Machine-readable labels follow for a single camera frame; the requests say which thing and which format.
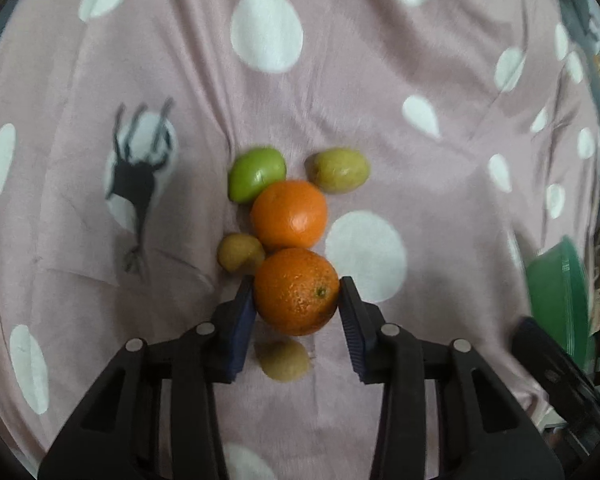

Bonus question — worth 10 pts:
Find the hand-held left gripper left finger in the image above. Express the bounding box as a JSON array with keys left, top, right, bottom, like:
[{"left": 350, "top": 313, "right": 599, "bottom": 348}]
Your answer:
[{"left": 38, "top": 275, "right": 258, "bottom": 480}]

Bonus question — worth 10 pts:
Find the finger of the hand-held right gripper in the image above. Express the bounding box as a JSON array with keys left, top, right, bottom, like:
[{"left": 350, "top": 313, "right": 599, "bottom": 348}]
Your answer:
[{"left": 511, "top": 317, "right": 600, "bottom": 461}]

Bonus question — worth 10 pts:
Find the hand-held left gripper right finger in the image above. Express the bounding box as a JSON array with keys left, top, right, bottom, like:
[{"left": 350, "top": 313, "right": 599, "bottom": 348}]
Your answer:
[{"left": 339, "top": 276, "right": 565, "bottom": 480}]

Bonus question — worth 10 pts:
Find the small kiwi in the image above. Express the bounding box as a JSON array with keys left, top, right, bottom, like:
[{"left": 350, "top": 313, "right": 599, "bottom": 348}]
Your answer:
[
  {"left": 254, "top": 339, "right": 312, "bottom": 384},
  {"left": 217, "top": 233, "right": 266, "bottom": 275}
]

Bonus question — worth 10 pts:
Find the green plastic bowl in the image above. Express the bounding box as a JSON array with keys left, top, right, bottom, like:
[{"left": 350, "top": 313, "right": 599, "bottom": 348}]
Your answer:
[{"left": 525, "top": 236, "right": 597, "bottom": 374}]

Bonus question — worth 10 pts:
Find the orange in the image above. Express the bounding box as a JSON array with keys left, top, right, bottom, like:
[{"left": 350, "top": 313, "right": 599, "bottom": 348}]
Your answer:
[
  {"left": 253, "top": 248, "right": 341, "bottom": 336},
  {"left": 250, "top": 180, "right": 328, "bottom": 250}
]

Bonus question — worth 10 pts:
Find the green apple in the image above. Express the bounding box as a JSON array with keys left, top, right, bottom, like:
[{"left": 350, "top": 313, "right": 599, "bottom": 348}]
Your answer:
[{"left": 228, "top": 147, "right": 287, "bottom": 204}]

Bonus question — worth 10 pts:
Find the large kiwi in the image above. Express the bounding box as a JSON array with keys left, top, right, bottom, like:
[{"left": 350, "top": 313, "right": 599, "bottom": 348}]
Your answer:
[{"left": 305, "top": 147, "right": 370, "bottom": 194}]

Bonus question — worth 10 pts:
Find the pink polka dot blanket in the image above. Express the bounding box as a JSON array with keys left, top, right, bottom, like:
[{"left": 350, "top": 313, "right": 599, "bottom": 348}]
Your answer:
[{"left": 0, "top": 0, "right": 600, "bottom": 480}]

